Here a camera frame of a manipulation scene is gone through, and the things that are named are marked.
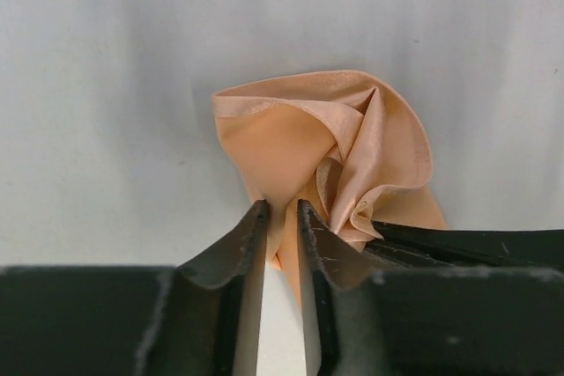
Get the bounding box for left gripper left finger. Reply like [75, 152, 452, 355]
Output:
[1, 201, 269, 375]

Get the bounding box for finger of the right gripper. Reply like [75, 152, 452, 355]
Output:
[364, 221, 563, 269]

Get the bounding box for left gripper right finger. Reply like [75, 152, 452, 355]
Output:
[297, 200, 563, 375]

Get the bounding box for peach satin napkin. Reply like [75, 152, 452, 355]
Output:
[211, 70, 446, 296]

